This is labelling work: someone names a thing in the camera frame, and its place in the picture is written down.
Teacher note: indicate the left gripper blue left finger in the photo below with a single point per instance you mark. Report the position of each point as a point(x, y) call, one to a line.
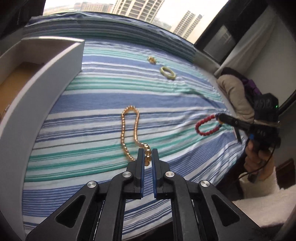
point(96, 211)

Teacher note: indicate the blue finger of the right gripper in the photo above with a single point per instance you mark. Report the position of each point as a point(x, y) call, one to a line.
point(234, 122)

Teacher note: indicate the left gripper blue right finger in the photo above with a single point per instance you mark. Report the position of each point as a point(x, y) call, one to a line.
point(199, 210)

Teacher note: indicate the pale green jade bangle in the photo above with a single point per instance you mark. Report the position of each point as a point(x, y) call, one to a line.
point(167, 73)

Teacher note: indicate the person's right hand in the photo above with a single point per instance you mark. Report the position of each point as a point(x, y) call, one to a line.
point(255, 160)

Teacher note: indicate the beige folded blanket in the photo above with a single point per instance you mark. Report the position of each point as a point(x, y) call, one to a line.
point(233, 89)

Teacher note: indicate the purple dark clothing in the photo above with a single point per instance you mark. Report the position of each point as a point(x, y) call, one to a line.
point(250, 88)

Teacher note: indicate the white fleece right sleeve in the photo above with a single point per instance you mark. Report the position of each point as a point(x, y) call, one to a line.
point(265, 202)

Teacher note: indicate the white curtain right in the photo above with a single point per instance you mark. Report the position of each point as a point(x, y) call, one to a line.
point(251, 44)

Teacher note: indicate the blue green striped bedsheet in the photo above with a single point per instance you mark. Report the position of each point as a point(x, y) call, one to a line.
point(118, 101)

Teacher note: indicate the grey open storage box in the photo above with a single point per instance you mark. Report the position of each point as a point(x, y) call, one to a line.
point(59, 60)

